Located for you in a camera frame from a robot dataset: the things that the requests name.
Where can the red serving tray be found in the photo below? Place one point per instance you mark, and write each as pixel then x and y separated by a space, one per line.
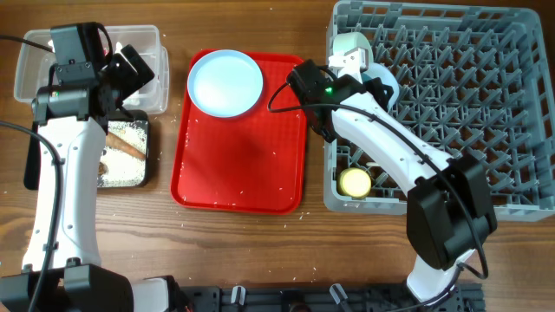
pixel 253 163

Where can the clear plastic bin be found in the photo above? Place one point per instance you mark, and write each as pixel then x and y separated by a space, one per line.
pixel 32 70

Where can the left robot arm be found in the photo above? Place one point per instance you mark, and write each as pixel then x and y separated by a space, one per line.
pixel 61 268

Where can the light blue plate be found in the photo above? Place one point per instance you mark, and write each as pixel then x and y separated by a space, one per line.
pixel 225 83

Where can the white rice pile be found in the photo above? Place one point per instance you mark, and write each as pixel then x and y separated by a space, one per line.
pixel 126 164

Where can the brown food chunk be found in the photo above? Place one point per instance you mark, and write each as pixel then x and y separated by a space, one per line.
pixel 102 169

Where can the green bowl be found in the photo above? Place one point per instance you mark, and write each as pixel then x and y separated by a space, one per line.
pixel 342 44

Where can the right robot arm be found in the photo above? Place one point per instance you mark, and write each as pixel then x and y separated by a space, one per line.
pixel 450 210

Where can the yellow plastic cup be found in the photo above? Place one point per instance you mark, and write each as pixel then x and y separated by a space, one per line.
pixel 354 182

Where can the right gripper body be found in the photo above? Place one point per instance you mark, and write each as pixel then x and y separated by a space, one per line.
pixel 372 87

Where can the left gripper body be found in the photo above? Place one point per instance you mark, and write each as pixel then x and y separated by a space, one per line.
pixel 121 77

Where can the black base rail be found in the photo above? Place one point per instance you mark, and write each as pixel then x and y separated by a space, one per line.
pixel 465 297

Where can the white napkin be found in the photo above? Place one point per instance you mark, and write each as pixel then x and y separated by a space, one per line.
pixel 134 99

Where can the light blue rice bowl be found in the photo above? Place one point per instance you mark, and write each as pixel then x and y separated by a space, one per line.
pixel 377 70

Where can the black waste tray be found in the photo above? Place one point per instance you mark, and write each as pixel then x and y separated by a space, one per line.
pixel 126 151

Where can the grey dishwasher rack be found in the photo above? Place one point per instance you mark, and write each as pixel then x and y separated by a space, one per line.
pixel 473 80

